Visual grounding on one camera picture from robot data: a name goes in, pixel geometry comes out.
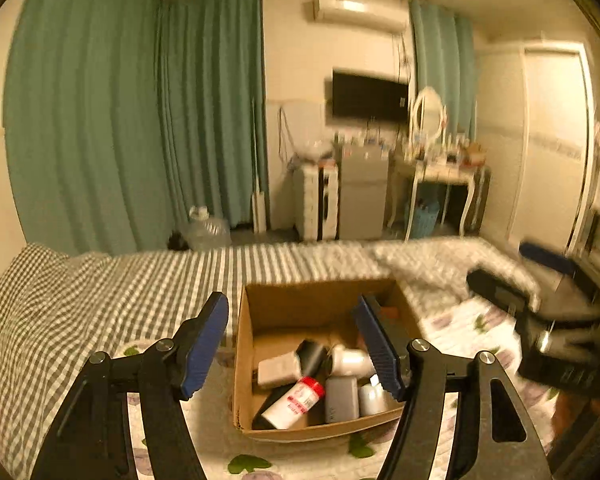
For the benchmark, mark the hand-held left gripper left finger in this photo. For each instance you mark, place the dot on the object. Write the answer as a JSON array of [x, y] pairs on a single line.
[[205, 350]]

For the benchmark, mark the dark suitcase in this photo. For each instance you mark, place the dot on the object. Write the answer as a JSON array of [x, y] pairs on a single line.
[[482, 200]]

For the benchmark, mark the white floral quilt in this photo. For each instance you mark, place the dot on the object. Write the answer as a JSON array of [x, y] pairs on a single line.
[[215, 440]]

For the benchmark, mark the clear water jug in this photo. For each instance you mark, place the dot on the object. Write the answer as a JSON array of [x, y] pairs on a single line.
[[207, 232]]

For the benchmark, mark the white tube with red cap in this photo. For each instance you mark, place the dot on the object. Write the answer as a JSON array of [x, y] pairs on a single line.
[[295, 402]]

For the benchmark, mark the clear plastic bag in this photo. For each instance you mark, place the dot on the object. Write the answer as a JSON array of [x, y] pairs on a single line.
[[316, 149]]

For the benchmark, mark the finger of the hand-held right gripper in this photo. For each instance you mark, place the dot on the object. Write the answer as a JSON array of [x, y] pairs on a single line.
[[495, 290], [550, 257]]

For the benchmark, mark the black wall television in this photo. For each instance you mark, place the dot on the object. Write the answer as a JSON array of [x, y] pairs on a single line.
[[370, 95]]

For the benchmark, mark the white air conditioner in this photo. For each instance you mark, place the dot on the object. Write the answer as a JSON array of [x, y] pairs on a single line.
[[360, 12]]

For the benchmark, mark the green curtain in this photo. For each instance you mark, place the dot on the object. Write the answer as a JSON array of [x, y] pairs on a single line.
[[210, 110], [80, 110], [442, 70]]

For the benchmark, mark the silver small fridge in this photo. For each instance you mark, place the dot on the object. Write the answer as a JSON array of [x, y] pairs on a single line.
[[362, 195]]

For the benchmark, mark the white round bottle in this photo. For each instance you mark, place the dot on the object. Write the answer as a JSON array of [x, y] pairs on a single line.
[[352, 360]]

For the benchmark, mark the small white jar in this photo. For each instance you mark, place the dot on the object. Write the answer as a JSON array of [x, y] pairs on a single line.
[[372, 400]]

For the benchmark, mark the brown cardboard box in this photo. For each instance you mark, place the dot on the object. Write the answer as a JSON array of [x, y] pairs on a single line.
[[245, 400]]

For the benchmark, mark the white louvred wardrobe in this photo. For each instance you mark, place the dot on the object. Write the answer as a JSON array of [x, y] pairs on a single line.
[[545, 160]]

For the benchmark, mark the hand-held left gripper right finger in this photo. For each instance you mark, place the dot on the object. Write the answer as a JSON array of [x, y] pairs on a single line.
[[377, 350]]

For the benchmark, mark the small white rectangular box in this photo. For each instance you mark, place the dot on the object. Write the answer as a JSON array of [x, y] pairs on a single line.
[[279, 370]]

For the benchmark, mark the grey power adapter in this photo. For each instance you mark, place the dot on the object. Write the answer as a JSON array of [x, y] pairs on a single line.
[[341, 400]]

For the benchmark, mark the white oval mirror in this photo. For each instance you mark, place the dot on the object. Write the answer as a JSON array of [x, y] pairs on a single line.
[[427, 112]]

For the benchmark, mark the black cylindrical flask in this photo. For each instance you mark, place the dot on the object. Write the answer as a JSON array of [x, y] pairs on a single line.
[[312, 357]]

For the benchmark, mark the white ribbed suitcase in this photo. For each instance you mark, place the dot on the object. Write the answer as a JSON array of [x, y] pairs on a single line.
[[307, 205]]

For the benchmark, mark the person's right hand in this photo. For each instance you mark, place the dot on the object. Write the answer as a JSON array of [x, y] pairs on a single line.
[[577, 415]]

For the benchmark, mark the white dressing table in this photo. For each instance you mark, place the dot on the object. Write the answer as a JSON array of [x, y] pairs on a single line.
[[445, 175]]

